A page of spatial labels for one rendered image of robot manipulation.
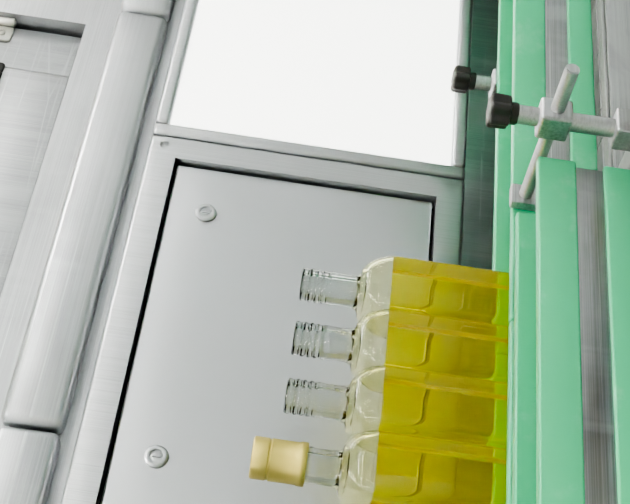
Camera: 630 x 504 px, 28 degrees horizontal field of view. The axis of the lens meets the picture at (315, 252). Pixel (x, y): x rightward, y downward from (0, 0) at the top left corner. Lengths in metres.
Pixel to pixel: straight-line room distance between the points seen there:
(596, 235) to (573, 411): 0.17
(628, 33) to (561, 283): 0.40
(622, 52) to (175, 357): 0.53
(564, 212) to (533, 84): 0.25
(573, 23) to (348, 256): 0.33
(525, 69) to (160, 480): 0.52
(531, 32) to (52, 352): 0.57
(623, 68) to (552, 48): 0.08
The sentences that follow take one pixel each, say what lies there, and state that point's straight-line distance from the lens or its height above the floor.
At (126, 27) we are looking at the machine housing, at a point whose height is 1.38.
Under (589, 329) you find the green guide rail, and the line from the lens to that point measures 0.96.
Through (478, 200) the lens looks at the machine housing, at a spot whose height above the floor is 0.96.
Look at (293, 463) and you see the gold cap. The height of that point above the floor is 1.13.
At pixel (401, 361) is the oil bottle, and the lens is 1.04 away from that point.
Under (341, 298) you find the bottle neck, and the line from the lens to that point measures 1.09.
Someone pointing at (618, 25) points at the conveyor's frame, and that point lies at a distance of 1.31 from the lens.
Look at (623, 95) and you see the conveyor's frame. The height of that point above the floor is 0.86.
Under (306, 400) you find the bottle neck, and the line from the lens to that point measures 1.02.
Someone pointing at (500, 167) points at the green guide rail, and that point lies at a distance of 1.26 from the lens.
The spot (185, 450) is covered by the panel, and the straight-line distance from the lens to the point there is 1.15.
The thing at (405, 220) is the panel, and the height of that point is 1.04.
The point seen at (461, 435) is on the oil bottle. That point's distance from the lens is 1.01.
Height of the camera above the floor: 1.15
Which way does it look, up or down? 1 degrees down
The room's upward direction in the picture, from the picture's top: 82 degrees counter-clockwise
